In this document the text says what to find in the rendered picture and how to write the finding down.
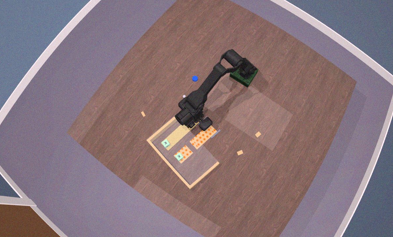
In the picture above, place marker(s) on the orange polka-dotted flat strip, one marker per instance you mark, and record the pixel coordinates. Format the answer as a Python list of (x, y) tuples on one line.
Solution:
[(203, 136)]

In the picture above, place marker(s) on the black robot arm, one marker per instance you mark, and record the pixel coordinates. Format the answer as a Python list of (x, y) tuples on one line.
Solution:
[(194, 102)]

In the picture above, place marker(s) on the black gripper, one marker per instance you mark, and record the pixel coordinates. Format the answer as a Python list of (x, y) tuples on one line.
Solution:
[(204, 124)]

